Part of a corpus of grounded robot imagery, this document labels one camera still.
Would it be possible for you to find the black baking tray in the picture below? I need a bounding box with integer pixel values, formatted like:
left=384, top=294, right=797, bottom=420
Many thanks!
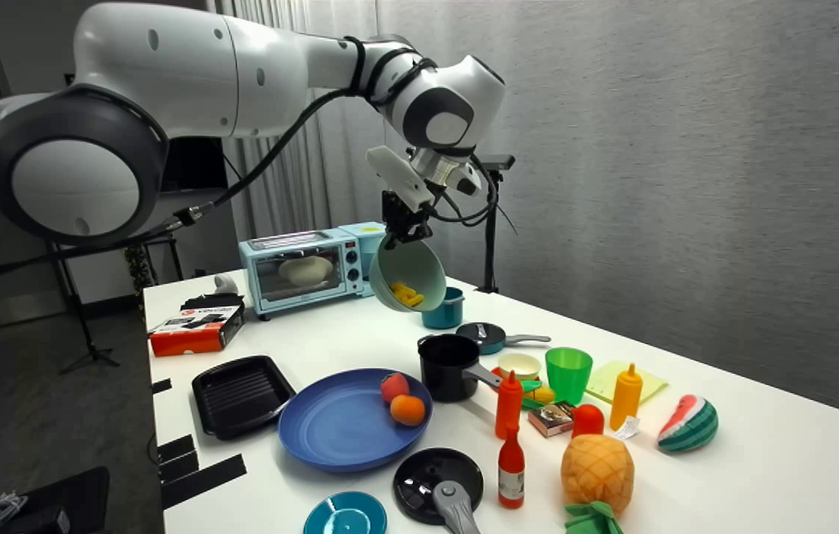
left=191, top=354, right=301, bottom=442

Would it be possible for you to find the small toy food box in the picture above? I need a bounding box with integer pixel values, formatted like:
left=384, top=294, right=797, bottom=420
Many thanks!
left=524, top=402, right=576, bottom=440

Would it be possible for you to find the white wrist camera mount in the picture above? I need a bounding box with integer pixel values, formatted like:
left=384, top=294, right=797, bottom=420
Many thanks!
left=367, top=145, right=433, bottom=211

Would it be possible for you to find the small black pot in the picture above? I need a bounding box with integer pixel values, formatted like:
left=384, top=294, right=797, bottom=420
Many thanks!
left=416, top=334, right=504, bottom=405

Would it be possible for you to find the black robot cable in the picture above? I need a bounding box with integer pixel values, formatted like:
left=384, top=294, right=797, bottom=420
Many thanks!
left=43, top=34, right=384, bottom=261

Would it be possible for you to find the teal small bowl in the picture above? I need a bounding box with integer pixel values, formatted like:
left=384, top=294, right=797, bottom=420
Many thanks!
left=301, top=489, right=391, bottom=534

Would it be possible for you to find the red toy tomato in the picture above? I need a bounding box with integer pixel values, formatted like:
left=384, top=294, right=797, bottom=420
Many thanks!
left=570, top=402, right=609, bottom=440

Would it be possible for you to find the tall red ketchup bottle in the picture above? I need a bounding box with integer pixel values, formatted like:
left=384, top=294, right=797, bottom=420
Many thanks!
left=493, top=369, right=524, bottom=442

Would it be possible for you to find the black camera tripod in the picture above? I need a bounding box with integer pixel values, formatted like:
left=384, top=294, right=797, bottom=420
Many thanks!
left=477, top=166, right=504, bottom=298

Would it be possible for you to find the yellow-green mat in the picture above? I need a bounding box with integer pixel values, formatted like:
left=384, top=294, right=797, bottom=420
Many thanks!
left=584, top=356, right=671, bottom=411

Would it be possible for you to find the black monitor screen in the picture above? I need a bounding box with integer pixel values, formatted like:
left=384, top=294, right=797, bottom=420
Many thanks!
left=160, top=133, right=234, bottom=194

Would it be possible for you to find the light blue toy oven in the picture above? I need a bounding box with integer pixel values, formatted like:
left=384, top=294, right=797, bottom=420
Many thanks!
left=238, top=221, right=390, bottom=322

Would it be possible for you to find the toy watermelon slice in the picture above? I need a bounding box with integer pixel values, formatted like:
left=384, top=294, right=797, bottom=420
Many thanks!
left=656, top=393, right=720, bottom=458

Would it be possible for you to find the green plastic cup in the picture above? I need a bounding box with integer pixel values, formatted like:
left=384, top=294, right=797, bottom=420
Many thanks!
left=544, top=344, right=597, bottom=411

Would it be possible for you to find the blue plate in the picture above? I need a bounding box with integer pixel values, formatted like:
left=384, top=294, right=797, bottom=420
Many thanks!
left=275, top=369, right=436, bottom=476

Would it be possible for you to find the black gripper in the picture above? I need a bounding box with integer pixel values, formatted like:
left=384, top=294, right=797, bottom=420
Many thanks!
left=381, top=188, right=433, bottom=249

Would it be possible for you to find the small red sauce bottle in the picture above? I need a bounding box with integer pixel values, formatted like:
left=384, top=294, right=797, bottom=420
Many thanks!
left=495, top=432, right=529, bottom=515

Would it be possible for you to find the small pale round dish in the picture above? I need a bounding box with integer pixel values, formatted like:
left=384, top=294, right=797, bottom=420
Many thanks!
left=493, top=351, right=545, bottom=381

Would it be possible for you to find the mint green bowl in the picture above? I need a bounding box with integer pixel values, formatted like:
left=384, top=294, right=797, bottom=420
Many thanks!
left=367, top=234, right=450, bottom=316

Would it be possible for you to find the yellow mustard bottle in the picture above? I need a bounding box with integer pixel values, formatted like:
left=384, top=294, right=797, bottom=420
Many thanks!
left=609, top=362, right=646, bottom=433

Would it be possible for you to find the red box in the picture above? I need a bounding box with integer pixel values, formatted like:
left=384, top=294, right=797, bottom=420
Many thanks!
left=149, top=302, right=246, bottom=360

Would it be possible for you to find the black tripod stand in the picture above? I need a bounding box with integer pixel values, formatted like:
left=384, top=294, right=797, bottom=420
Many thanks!
left=44, top=242, right=123, bottom=377

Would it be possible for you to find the teal pot with handles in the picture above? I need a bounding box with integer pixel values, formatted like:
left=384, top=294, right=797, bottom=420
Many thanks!
left=421, top=286, right=470, bottom=334

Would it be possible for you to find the red green toy fruit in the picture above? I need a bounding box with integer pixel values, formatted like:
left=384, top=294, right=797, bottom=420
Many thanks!
left=381, top=372, right=412, bottom=406

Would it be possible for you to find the black pan grey handle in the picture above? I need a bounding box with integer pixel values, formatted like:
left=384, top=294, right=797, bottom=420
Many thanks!
left=391, top=446, right=486, bottom=534

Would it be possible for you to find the small teal frying pan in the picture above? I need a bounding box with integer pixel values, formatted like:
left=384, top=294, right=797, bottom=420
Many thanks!
left=455, top=322, right=554, bottom=360

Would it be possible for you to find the toy pineapple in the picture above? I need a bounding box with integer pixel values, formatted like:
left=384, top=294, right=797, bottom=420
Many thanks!
left=562, top=432, right=639, bottom=518

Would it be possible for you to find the black bar camera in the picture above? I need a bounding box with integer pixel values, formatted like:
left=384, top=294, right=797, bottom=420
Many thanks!
left=471, top=150, right=520, bottom=172

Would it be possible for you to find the black item on box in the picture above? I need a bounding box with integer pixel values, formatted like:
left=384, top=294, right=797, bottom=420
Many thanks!
left=179, top=289, right=246, bottom=311

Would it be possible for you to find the orange toy fruit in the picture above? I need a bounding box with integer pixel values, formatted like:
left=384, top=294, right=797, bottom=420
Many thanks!
left=390, top=393, right=431, bottom=432

